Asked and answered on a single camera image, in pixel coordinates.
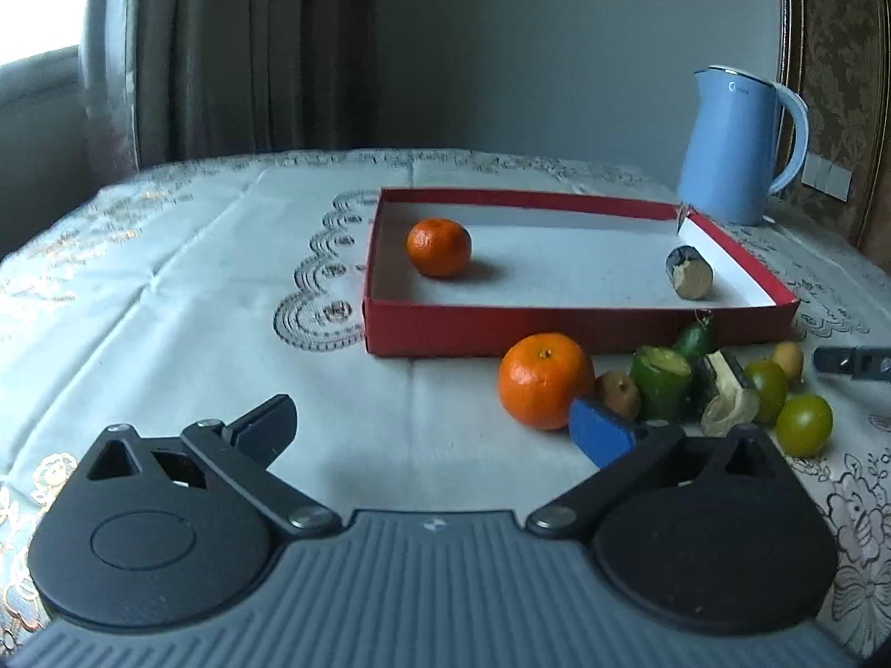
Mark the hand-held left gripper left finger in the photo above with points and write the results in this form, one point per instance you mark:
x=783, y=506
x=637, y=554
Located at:
x=268, y=428

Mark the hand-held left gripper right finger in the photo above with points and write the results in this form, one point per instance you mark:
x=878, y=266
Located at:
x=598, y=435

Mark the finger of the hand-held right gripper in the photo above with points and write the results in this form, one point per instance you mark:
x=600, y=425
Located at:
x=856, y=362

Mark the brown longan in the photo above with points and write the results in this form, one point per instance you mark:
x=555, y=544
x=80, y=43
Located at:
x=618, y=393
x=789, y=359

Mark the orange mandarin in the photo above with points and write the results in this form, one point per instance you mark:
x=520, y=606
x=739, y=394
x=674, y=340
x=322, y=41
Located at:
x=438, y=247
x=545, y=379

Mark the cut green cucumber chunk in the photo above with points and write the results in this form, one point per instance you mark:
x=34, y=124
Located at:
x=660, y=383

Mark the green round plum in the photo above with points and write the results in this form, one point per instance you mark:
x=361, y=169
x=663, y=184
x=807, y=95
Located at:
x=804, y=424
x=768, y=386

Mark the red shallow cardboard box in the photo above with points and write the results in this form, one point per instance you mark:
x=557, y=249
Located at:
x=557, y=271

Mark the dark sugarcane piece with husk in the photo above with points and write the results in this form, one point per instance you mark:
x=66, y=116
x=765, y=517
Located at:
x=727, y=390

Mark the embroidered white tablecloth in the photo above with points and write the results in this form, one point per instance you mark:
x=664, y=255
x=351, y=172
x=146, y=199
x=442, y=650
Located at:
x=174, y=334

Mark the small green cucumber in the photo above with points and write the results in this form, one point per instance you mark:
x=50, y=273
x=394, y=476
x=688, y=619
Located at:
x=695, y=339

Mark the light blue electric kettle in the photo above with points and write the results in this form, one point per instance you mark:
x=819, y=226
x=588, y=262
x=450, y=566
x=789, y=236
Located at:
x=727, y=146

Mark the brown curtain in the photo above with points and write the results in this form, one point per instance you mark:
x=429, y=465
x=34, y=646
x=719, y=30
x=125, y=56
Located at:
x=257, y=49

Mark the white wall switch panel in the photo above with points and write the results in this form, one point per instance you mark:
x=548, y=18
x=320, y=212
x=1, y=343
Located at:
x=828, y=176

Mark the ornate gold framed wall panel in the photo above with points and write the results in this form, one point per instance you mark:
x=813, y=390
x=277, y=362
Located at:
x=849, y=49

